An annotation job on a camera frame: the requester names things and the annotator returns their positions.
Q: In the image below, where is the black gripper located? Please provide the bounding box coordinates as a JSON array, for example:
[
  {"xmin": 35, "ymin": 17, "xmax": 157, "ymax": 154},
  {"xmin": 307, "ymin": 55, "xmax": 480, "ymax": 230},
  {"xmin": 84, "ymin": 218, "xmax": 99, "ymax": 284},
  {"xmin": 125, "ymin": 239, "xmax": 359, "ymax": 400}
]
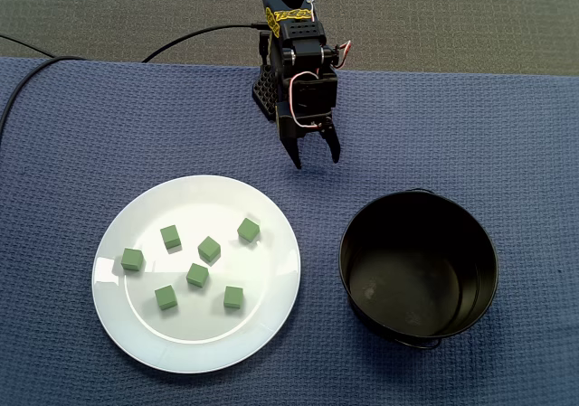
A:
[{"xmin": 276, "ymin": 102, "xmax": 342, "ymax": 170}]

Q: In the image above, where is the green cube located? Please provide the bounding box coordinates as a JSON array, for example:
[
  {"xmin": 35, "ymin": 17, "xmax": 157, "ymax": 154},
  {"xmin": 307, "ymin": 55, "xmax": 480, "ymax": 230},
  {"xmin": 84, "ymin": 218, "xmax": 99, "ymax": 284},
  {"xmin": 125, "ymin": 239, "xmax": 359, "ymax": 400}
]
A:
[
  {"xmin": 236, "ymin": 217, "xmax": 261, "ymax": 244},
  {"xmin": 120, "ymin": 248, "xmax": 145, "ymax": 272},
  {"xmin": 159, "ymin": 224, "xmax": 183, "ymax": 250},
  {"xmin": 223, "ymin": 285, "xmax": 244, "ymax": 310},
  {"xmin": 185, "ymin": 262, "xmax": 211, "ymax": 288},
  {"xmin": 197, "ymin": 235, "xmax": 222, "ymax": 263},
  {"xmin": 154, "ymin": 284, "xmax": 178, "ymax": 311}
]

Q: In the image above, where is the black metal bucket container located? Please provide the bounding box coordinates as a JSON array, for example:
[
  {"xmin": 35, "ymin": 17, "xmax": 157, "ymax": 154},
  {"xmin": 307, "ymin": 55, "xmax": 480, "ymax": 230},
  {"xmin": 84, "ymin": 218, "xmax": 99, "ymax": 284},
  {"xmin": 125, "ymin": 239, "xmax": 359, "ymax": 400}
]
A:
[{"xmin": 338, "ymin": 187, "xmax": 499, "ymax": 351}]

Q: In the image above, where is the white round plate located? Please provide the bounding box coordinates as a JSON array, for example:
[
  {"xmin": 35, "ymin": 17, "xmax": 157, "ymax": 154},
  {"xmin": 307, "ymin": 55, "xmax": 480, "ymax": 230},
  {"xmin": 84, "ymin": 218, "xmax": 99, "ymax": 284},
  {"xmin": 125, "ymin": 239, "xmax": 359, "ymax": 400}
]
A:
[{"xmin": 91, "ymin": 174, "xmax": 302, "ymax": 374}]

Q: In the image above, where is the blue waffle cloth mat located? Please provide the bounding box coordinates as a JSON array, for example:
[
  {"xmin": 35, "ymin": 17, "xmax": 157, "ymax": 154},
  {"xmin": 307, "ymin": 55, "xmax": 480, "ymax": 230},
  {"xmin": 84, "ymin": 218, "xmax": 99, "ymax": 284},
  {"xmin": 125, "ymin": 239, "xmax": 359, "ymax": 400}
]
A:
[{"xmin": 0, "ymin": 56, "xmax": 579, "ymax": 406}]

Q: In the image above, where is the black plugged robot cable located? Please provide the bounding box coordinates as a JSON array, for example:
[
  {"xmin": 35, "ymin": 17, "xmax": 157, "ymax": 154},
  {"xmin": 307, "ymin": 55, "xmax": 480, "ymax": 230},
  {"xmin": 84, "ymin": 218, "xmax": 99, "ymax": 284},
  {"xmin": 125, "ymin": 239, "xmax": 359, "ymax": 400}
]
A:
[{"xmin": 141, "ymin": 20, "xmax": 269, "ymax": 64}]

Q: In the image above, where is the thick black cable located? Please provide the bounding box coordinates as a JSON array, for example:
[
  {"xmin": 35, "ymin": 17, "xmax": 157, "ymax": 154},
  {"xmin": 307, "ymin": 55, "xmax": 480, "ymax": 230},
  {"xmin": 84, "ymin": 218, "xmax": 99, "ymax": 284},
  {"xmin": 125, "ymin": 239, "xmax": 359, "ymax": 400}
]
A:
[{"xmin": 0, "ymin": 55, "xmax": 85, "ymax": 147}]

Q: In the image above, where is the thin black cable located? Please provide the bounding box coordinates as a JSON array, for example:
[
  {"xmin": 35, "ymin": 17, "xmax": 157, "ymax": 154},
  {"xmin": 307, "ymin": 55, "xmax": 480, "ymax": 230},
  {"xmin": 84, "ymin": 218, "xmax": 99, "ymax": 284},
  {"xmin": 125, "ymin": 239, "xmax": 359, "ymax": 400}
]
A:
[{"xmin": 0, "ymin": 33, "xmax": 56, "ymax": 59}]

